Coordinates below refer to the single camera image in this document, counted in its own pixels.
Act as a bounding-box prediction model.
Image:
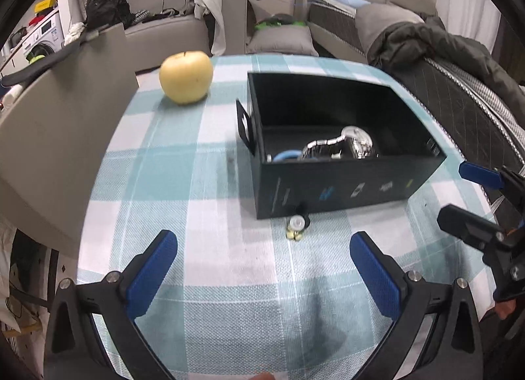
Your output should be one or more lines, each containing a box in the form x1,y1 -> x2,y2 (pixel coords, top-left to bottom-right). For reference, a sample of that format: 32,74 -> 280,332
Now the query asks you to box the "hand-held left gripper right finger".
349,231 -> 482,380

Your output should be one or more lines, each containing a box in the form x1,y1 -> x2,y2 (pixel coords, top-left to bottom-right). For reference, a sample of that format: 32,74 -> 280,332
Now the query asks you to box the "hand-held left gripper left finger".
44,229 -> 179,380

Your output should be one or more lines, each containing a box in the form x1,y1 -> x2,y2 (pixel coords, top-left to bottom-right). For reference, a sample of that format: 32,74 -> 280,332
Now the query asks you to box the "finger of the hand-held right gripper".
458,161 -> 525,217
437,204 -> 513,251

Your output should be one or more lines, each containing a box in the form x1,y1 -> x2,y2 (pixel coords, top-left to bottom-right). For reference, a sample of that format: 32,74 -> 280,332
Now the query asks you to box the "black cardboard box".
236,72 -> 448,221

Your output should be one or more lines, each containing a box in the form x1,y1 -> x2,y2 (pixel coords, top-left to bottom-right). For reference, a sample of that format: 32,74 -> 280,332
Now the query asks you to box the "silver metal wristwatch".
301,126 -> 380,160

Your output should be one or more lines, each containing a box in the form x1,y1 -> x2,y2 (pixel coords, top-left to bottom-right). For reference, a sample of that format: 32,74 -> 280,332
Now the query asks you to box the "light blue ring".
268,150 -> 304,162

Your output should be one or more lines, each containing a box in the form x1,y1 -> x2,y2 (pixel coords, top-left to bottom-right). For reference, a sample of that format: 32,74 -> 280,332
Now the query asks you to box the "person's right hand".
494,300 -> 517,319

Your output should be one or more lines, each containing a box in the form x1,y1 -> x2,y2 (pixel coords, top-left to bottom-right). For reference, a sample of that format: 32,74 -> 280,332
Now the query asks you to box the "dark quilted mattress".
396,56 -> 525,217

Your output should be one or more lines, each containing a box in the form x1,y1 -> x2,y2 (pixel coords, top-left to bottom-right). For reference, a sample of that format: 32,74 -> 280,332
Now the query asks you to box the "small beaded trinket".
286,201 -> 310,242

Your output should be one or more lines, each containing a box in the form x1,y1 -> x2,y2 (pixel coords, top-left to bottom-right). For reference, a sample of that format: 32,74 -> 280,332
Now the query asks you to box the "teal checkered tablecloth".
76,54 -> 499,380

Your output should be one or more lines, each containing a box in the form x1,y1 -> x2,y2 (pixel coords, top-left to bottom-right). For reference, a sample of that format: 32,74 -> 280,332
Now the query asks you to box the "dark olive jacket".
367,15 -> 525,95

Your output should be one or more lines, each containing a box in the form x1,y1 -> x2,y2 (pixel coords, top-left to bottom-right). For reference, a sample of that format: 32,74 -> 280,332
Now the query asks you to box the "grey furniture block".
0,23 -> 140,247

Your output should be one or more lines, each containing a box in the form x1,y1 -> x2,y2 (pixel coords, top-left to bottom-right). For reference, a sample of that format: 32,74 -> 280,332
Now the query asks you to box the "yellow apple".
159,51 -> 214,105

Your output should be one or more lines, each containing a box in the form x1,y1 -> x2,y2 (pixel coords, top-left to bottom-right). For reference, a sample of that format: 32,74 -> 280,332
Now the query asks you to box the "grey cushion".
246,27 -> 320,57

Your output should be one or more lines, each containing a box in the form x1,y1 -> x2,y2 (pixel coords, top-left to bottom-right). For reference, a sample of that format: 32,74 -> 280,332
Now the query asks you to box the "black curved pad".
0,37 -> 89,87

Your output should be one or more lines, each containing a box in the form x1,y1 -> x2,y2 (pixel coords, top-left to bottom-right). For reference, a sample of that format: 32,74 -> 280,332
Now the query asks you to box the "grey sofa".
76,0 -> 263,77

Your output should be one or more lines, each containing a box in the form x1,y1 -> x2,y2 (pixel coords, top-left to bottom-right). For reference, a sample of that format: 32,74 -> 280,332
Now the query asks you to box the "white crumpled cloth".
63,22 -> 87,46

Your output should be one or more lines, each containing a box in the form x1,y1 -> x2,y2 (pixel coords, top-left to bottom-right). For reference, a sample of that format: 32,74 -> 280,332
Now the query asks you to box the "green and black item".
254,14 -> 308,32

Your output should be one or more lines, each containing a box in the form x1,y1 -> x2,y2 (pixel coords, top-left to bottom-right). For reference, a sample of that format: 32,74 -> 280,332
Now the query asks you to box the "white washing machine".
16,11 -> 68,67

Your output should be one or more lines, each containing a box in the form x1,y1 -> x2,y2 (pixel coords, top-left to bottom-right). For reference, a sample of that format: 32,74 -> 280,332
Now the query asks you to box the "white garment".
194,0 -> 257,56

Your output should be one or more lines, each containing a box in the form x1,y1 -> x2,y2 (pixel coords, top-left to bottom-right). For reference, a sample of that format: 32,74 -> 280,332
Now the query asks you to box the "black backpack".
85,0 -> 134,30

